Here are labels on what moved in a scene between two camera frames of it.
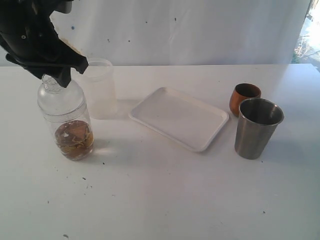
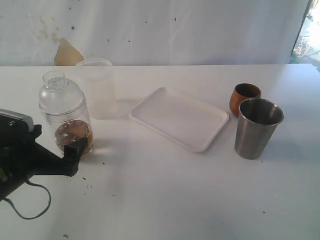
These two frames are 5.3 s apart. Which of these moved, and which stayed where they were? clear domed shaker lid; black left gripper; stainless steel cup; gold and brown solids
Moved: black left gripper
Stayed: clear domed shaker lid; gold and brown solids; stainless steel cup
